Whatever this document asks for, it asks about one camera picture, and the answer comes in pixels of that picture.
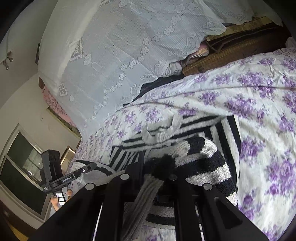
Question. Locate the black and white striped sweater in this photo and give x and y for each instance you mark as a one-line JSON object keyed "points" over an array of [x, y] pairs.
{"points": [[208, 166]]}

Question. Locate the white lace cover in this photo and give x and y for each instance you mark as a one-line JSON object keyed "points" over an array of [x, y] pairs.
{"points": [[115, 46]]}

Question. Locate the black cloth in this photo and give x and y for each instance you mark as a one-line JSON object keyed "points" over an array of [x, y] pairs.
{"points": [[157, 83]]}

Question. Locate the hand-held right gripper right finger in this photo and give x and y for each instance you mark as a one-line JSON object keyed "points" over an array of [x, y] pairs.
{"points": [[185, 208]]}

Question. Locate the pink floral cloth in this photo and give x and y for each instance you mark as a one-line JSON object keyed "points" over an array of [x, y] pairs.
{"points": [[52, 99]]}

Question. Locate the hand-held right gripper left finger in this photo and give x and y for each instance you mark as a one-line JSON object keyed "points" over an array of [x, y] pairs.
{"points": [[136, 166]]}

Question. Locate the white framed window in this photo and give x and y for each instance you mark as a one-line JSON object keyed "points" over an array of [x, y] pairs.
{"points": [[23, 166]]}

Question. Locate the woven wooden headboard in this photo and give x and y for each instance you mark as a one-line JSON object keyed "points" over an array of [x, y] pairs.
{"points": [[231, 58]]}

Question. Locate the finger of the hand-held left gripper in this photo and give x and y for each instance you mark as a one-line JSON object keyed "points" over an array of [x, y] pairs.
{"points": [[85, 169]]}

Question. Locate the metal wall hooks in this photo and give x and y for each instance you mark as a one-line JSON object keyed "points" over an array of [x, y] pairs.
{"points": [[8, 59]]}

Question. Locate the purple floral bedsheet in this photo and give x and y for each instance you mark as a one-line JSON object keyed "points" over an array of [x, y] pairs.
{"points": [[254, 92]]}

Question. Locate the person's left hand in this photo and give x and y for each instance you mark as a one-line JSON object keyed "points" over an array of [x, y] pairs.
{"points": [[55, 202]]}

